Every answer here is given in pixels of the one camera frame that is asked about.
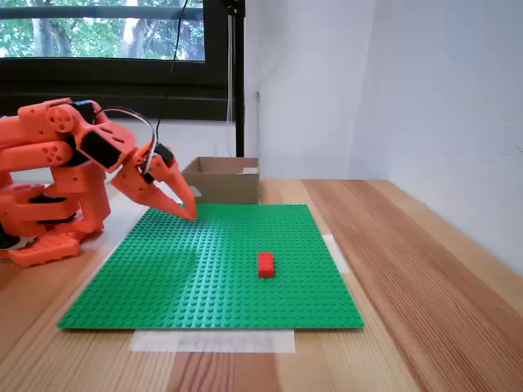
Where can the cardboard box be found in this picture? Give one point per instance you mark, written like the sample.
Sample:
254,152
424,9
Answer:
229,188

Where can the green lego baseplate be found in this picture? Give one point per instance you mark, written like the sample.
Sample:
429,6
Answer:
184,277

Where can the red lego block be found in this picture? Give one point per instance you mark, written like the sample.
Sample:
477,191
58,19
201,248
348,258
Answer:
266,266

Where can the black framed window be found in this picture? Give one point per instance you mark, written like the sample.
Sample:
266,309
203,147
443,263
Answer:
102,81

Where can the translucent masking tape strip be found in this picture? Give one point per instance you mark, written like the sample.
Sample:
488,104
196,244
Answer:
337,255
212,342

